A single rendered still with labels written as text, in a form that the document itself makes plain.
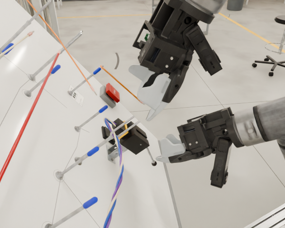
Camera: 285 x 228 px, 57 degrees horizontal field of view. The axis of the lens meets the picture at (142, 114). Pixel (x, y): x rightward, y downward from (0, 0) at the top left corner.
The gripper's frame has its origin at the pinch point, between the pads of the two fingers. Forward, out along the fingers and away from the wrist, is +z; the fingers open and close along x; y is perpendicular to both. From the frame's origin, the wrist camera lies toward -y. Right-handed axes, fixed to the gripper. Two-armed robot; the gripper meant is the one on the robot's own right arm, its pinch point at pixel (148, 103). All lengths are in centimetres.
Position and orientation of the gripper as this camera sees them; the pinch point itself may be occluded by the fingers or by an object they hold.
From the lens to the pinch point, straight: 52.6
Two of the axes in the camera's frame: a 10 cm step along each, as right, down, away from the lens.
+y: -8.7, -2.3, -4.4
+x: 2.1, 6.4, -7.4
